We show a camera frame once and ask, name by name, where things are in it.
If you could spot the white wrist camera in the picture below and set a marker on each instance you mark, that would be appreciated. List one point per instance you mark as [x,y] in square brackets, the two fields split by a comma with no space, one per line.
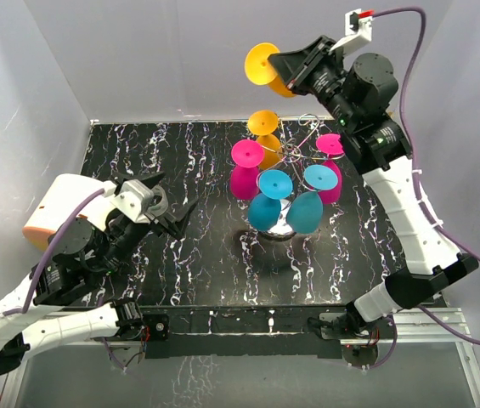
[133,200]
[358,31]

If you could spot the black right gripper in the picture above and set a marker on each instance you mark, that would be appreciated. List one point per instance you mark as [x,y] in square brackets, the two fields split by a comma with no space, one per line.
[293,65]

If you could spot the orange wine glass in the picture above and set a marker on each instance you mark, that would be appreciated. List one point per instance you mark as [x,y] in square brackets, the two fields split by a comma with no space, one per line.
[261,73]
[263,124]

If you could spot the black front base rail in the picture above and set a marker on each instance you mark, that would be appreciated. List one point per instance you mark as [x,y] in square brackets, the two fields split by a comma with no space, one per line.
[275,330]

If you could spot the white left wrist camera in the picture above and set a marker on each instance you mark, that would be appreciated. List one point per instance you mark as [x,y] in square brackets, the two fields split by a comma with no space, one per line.
[133,200]

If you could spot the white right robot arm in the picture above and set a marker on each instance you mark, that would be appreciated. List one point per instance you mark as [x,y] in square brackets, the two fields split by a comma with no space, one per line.
[376,145]

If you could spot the blue wine glass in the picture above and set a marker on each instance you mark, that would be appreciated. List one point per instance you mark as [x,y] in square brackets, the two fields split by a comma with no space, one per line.
[307,209]
[264,211]

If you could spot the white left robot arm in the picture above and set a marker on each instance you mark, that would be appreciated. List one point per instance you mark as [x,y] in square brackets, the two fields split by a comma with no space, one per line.
[86,229]

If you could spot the chrome wire wine glass rack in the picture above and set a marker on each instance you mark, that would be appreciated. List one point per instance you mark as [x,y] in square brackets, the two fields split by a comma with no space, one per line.
[294,162]

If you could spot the blue wine glass back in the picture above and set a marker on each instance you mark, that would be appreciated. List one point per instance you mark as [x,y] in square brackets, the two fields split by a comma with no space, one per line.
[307,209]

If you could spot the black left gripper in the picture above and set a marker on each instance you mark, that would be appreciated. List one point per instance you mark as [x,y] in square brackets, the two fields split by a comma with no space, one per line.
[177,218]

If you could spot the blue wine glass front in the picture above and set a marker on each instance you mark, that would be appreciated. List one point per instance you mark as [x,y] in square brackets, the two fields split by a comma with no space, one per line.
[264,211]

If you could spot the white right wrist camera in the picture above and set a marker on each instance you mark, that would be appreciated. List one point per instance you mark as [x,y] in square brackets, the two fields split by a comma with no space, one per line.
[358,31]

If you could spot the white orange appliance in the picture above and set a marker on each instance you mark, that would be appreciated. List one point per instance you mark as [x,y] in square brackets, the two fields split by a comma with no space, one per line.
[65,193]

